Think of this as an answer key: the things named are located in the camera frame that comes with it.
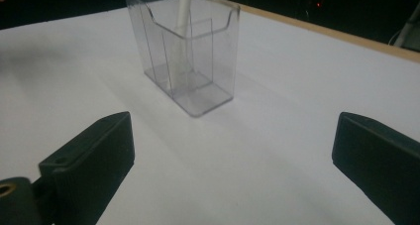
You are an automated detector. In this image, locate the white metal stand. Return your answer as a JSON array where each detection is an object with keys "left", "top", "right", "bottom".
[{"left": 393, "top": 10, "right": 420, "bottom": 53}]

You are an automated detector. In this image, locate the white pen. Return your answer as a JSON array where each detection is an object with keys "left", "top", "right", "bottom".
[{"left": 166, "top": 0, "right": 194, "bottom": 88}]

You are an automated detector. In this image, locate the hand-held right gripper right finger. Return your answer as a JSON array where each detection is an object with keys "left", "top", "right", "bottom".
[{"left": 331, "top": 111, "right": 420, "bottom": 225}]

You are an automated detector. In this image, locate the wooden table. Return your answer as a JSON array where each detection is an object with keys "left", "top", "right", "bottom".
[{"left": 216, "top": 0, "right": 420, "bottom": 64}]

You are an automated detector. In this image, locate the clear plastic pen holder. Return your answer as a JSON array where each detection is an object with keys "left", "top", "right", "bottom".
[{"left": 123, "top": 0, "right": 242, "bottom": 118}]

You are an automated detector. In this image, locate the white table cover sheet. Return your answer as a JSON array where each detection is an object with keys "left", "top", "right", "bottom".
[{"left": 0, "top": 0, "right": 420, "bottom": 225}]

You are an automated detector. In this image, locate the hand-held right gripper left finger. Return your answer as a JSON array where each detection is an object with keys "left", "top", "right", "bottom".
[{"left": 38, "top": 111, "right": 136, "bottom": 225}]

